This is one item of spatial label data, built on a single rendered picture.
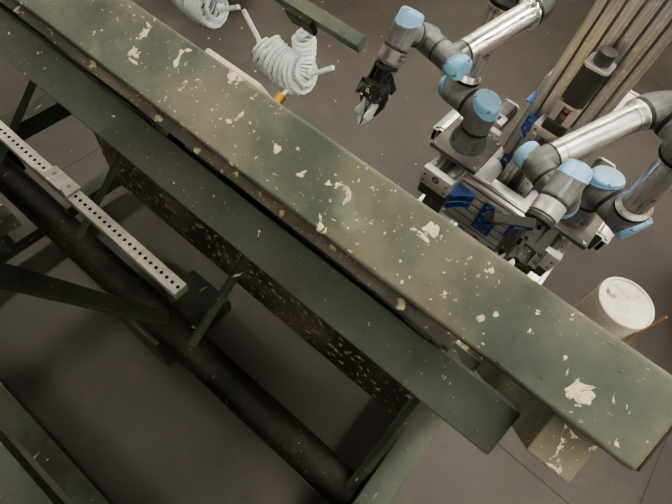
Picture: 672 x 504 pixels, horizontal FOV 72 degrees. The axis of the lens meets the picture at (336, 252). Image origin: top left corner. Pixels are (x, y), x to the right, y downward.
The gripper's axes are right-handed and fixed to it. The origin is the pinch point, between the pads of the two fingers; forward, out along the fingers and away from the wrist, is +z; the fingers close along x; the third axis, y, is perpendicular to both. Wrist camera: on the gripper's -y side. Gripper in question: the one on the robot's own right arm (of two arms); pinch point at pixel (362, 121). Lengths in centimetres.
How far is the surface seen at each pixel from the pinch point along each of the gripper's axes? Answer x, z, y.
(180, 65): 12, -24, 92
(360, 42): 26, -35, 75
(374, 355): 54, 1, 82
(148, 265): -22, 61, 53
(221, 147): 24, -19, 94
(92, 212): -51, 61, 53
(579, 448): 80, -12, 86
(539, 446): 77, -10, 87
